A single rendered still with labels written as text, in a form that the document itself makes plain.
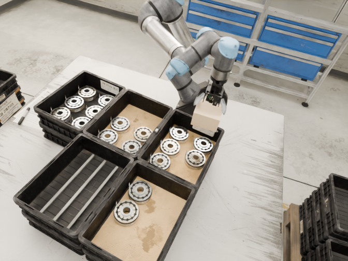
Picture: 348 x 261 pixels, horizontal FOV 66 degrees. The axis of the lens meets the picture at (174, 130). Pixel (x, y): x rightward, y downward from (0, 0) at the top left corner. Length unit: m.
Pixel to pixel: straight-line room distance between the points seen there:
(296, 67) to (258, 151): 1.70
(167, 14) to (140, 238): 1.00
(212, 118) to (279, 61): 2.12
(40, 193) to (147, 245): 0.50
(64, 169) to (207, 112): 0.70
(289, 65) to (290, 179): 1.27
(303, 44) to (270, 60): 0.35
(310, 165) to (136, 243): 2.08
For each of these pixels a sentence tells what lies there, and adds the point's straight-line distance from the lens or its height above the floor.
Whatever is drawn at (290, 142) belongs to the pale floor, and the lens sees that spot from 2.96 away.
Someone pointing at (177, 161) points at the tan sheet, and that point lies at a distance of 1.35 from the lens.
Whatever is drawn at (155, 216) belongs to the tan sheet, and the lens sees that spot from 1.19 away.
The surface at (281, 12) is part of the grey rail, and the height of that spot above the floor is 0.93.
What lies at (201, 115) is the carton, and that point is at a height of 1.11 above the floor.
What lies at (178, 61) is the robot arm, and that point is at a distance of 1.06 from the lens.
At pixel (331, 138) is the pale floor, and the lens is 3.29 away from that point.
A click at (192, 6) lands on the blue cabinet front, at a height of 0.77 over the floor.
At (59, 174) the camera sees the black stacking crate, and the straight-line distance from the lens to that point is 1.33.
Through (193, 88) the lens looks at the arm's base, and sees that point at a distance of 1.64.
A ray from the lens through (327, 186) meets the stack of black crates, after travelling 2.02.
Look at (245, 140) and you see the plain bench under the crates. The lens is 1.74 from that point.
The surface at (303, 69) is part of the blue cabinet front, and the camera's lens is 3.27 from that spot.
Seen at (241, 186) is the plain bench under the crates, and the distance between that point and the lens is 1.52.
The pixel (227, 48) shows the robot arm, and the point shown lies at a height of 1.44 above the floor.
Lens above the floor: 1.91
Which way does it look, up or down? 47 degrees down
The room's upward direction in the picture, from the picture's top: 11 degrees clockwise
